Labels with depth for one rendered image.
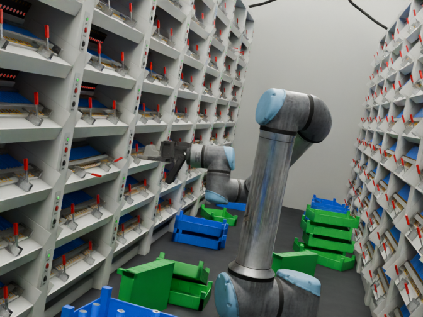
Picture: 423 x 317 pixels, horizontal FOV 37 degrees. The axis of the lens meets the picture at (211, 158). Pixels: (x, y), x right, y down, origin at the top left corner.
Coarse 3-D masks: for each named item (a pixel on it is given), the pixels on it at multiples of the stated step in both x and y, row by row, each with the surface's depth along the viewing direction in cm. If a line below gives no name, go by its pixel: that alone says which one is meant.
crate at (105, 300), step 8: (104, 288) 149; (104, 296) 149; (88, 304) 144; (104, 304) 150; (112, 304) 151; (120, 304) 150; (128, 304) 149; (136, 304) 149; (64, 312) 132; (72, 312) 133; (88, 312) 144; (104, 312) 150; (112, 312) 151; (128, 312) 150; (136, 312) 149; (144, 312) 148; (160, 312) 147
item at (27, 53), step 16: (0, 0) 175; (16, 0) 182; (0, 16) 151; (16, 16) 188; (0, 32) 151; (16, 32) 176; (32, 32) 195; (48, 32) 178; (0, 48) 151; (16, 48) 164; (32, 48) 175; (48, 48) 178; (64, 48) 194; (0, 64) 153; (16, 64) 161; (32, 64) 169; (48, 64) 178; (64, 64) 187
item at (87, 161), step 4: (96, 156) 252; (100, 156) 256; (104, 156) 260; (108, 156) 264; (76, 160) 230; (80, 160) 233; (84, 160) 236; (88, 160) 239; (92, 160) 243; (96, 160) 250; (104, 160) 262; (68, 164) 220; (72, 164) 223; (76, 164) 227; (80, 164) 231; (84, 164) 237; (88, 164) 240; (68, 168) 220; (72, 168) 225
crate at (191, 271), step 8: (160, 256) 282; (176, 264) 280; (184, 264) 280; (200, 264) 279; (176, 272) 279; (184, 272) 279; (192, 272) 279; (200, 272) 278; (208, 272) 306; (192, 280) 294; (200, 280) 281
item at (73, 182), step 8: (96, 144) 267; (104, 152) 265; (112, 152) 266; (112, 160) 265; (120, 160) 266; (96, 168) 246; (112, 168) 260; (120, 168) 266; (72, 176) 219; (88, 176) 230; (104, 176) 247; (112, 176) 258; (72, 184) 214; (80, 184) 223; (88, 184) 233; (64, 192) 212
